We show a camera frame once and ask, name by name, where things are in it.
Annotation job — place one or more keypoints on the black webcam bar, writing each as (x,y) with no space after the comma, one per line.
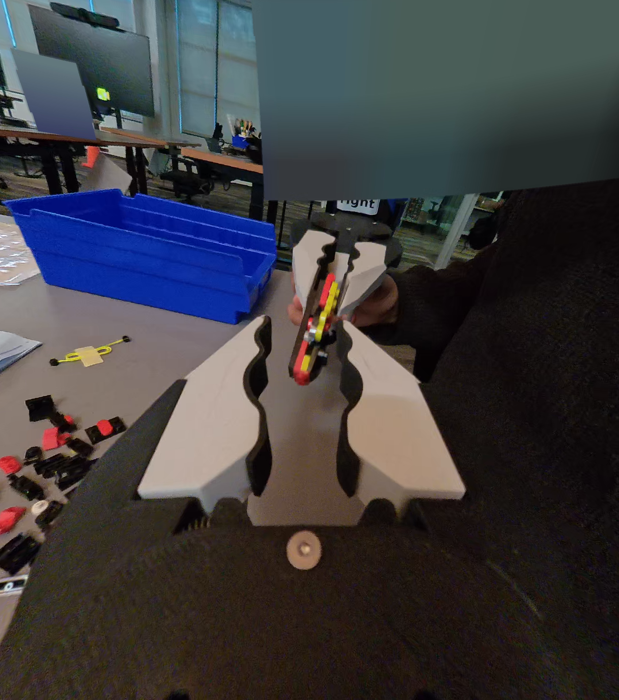
(85,13)

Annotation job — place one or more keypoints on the orange plastic object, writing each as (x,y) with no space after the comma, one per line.
(90,157)

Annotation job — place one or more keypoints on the person's right hand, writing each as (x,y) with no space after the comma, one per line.
(380,306)

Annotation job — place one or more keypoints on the black bracket brick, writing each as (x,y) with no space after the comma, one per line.
(40,407)

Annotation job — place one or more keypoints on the blue cup with pens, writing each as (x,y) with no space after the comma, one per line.
(241,139)

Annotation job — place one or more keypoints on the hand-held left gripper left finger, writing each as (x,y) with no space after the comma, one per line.
(205,437)

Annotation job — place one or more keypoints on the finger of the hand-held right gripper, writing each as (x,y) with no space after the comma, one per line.
(306,268)
(364,273)

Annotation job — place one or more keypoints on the long wooden desk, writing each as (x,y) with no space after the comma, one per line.
(41,134)

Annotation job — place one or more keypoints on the pile of lego pieces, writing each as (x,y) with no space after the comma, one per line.
(63,465)

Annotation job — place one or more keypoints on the blue storage bin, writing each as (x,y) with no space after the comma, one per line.
(139,257)

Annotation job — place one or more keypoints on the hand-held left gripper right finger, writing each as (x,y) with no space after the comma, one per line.
(402,437)

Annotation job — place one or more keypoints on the person's dark knit sweater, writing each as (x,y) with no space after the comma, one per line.
(561,437)

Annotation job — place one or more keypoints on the partly built lego model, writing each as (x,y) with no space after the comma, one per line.
(315,339)

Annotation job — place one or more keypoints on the person's right forearm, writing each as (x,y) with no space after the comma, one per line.
(440,306)

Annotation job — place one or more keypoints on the black office chair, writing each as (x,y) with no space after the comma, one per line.
(186,178)

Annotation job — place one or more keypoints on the black monitor screen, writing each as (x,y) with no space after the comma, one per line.
(107,71)

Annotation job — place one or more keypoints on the wooden board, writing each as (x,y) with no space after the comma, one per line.
(222,161)

